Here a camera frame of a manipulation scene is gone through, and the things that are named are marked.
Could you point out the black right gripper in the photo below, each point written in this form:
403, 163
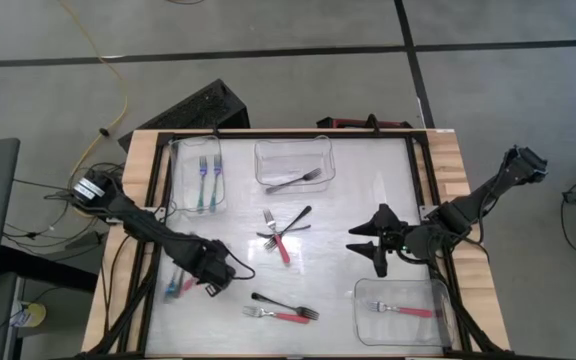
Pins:
408, 242

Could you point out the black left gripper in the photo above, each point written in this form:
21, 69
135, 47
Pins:
213, 265

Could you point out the iridescent blue-green fork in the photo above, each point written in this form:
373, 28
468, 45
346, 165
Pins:
215, 182
202, 185
170, 289

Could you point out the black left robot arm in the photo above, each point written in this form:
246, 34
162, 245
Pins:
143, 225

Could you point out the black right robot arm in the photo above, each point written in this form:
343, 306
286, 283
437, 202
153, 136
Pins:
488, 192

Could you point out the clear plastic bin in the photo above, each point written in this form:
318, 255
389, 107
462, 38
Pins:
188, 165
293, 150
398, 335

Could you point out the black perforated box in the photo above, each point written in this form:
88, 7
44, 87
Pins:
193, 107

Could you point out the black floor beam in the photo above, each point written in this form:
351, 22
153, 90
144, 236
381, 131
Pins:
53, 270

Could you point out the yellow roll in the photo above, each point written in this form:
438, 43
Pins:
35, 315

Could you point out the black metal table frame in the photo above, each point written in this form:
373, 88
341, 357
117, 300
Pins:
268, 134

